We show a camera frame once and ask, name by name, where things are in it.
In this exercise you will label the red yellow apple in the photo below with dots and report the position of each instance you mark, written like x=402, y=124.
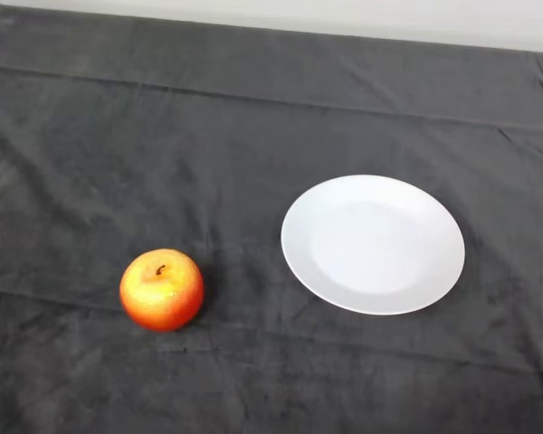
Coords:
x=163, y=298

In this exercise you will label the white round plate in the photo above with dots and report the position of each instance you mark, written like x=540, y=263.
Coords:
x=375, y=246

